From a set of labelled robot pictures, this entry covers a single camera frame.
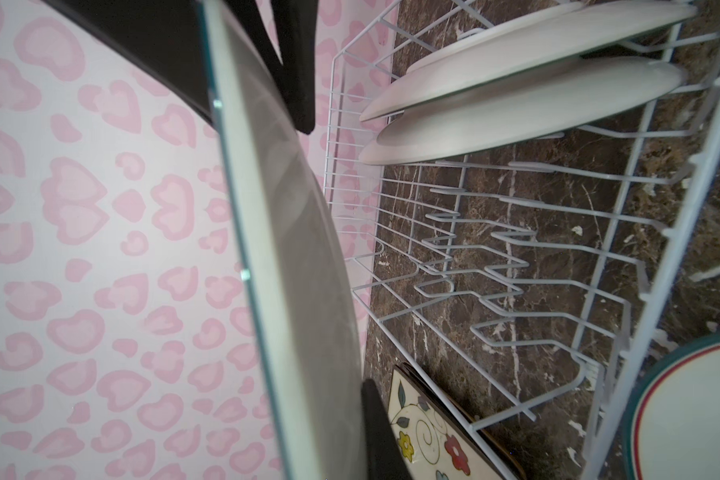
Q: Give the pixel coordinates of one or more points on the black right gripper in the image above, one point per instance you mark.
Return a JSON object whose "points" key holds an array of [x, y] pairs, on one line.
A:
{"points": [[163, 38]]}

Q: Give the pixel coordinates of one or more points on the white wire dish rack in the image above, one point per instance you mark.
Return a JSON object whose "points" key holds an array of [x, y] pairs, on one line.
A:
{"points": [[531, 286]]}

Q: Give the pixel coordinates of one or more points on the white round plate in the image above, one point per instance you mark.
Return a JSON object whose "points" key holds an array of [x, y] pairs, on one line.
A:
{"points": [[296, 277], [533, 46], [547, 100], [671, 426]]}

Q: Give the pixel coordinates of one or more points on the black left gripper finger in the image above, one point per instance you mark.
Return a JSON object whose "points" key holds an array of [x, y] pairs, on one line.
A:
{"points": [[384, 459]]}

